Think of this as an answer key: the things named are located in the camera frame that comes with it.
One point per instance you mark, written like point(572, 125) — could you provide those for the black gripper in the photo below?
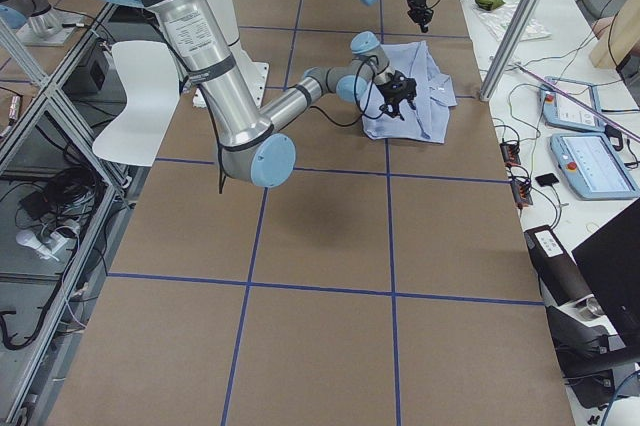
point(416, 2)
point(390, 92)

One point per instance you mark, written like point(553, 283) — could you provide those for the light blue striped shirt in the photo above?
point(428, 119)

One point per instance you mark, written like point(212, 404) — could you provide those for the green cloth pouch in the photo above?
point(489, 5)

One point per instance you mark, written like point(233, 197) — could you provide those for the orange electronics board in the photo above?
point(510, 153)

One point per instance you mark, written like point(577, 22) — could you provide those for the reacher grabber stick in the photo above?
point(579, 103)

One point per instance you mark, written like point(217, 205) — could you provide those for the far blue teach pendant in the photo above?
point(558, 111)

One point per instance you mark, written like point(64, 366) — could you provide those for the blue teach pendant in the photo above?
point(592, 167)
point(558, 111)

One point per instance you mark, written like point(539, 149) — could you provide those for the near blue teach pendant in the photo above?
point(592, 167)

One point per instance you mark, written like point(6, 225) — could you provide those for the black box with label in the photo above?
point(555, 266)

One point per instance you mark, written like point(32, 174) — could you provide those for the black computer monitor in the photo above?
point(608, 260)

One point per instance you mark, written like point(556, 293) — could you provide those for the white chair seat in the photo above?
point(149, 77)

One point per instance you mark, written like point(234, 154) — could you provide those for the aluminium frame post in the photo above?
point(507, 47)

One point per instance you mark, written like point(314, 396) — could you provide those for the white central pedestal column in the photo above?
point(255, 74)

